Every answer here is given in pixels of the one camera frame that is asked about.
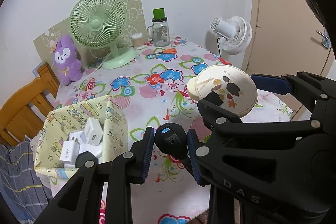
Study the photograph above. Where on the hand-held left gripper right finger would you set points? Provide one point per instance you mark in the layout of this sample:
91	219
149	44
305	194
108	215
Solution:
194	158

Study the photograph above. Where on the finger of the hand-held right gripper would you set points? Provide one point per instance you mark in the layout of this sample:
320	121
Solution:
270	83
225	132

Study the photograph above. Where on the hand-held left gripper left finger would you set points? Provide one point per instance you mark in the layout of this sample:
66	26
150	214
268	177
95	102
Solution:
145	155

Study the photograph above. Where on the black car key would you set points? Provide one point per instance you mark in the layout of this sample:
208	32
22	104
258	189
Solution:
170	140

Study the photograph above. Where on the yellow cartoon print storage box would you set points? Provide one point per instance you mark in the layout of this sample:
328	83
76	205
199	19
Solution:
115	119

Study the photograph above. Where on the white charger with port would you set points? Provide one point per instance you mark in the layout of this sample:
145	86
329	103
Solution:
93	132

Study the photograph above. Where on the white labelled charger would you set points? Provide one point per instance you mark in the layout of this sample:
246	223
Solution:
68	153

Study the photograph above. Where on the white clip fan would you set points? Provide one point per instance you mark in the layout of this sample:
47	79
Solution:
239	37

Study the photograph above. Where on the floral tablecloth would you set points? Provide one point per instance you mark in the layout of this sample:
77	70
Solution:
147	92

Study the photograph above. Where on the beige door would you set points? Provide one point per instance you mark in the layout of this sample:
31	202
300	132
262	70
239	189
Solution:
283	16

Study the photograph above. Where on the cotton swab container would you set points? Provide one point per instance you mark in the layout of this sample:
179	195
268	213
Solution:
137	41

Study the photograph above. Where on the glass jar mug green lid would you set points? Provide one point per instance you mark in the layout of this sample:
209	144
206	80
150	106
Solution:
160	32

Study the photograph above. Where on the purple plush toy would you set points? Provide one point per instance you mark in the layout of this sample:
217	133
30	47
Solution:
65	66

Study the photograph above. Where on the grey plaid bedding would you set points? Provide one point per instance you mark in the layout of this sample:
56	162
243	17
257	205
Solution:
18	176

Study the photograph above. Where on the wooden bed headboard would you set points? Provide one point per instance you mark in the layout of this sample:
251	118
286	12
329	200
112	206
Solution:
21	103

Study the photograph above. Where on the blue patterned card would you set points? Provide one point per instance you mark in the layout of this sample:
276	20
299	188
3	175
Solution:
35	69

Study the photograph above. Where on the green desk fan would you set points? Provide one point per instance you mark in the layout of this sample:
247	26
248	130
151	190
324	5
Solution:
95	23

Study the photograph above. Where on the beige patterned board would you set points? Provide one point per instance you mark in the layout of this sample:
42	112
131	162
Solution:
134	8

